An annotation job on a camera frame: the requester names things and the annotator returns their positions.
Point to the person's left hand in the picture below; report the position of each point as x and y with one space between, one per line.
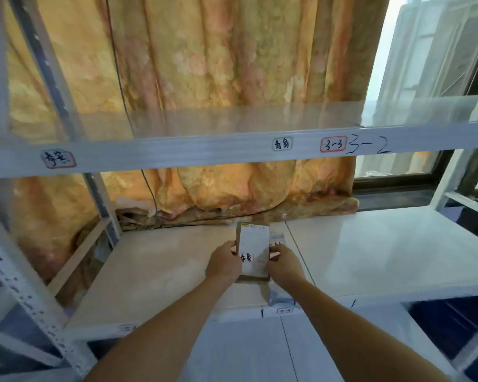
222 263

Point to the person's right hand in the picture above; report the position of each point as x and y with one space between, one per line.
285 268

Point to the green bordered handwritten label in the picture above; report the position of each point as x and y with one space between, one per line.
282 143

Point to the white cardboard box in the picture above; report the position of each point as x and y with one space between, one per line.
253 244

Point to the person's right thumb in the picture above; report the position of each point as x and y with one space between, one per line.
277 250

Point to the person's left thumb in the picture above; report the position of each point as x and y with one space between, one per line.
235 250

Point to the orange floral curtain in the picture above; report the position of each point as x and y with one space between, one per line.
223 55

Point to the person's right forearm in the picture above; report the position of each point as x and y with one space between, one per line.
350 338

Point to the person's left forearm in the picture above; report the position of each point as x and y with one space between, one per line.
163 334

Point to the small white shelf label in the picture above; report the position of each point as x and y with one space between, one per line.
285 310

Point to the dark framed window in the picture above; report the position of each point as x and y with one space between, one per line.
398 182

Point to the red bordered handwritten label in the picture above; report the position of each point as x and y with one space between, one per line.
58 159
333 144

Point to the white metal shelf rack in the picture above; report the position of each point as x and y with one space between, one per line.
223 149

